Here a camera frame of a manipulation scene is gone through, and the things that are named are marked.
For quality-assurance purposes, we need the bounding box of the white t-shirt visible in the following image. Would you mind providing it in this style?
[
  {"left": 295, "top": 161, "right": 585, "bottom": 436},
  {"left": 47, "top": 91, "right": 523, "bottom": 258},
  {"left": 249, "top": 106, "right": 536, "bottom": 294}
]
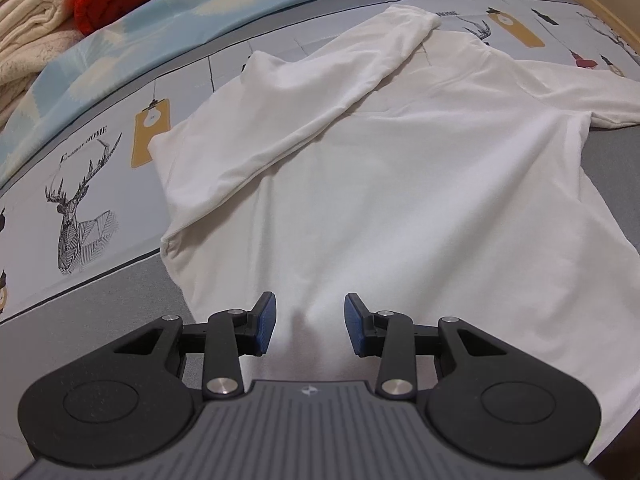
[{"left": 150, "top": 6, "right": 639, "bottom": 453}]

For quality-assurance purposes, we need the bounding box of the grey deer print bed sheet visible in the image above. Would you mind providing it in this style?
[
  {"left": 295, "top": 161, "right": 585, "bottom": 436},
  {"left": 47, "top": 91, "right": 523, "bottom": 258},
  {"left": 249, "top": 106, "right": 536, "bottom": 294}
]
[{"left": 1, "top": 0, "right": 639, "bottom": 479}]

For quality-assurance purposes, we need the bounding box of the cream folded blanket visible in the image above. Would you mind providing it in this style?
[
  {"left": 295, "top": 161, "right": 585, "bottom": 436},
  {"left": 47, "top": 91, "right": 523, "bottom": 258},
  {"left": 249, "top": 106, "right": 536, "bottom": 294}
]
[{"left": 1, "top": 0, "right": 84, "bottom": 124}]

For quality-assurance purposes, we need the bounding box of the light blue patterned quilt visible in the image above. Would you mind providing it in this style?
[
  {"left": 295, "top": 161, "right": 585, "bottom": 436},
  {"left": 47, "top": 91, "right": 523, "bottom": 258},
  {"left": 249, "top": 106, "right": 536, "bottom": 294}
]
[{"left": 1, "top": 0, "right": 314, "bottom": 181}]

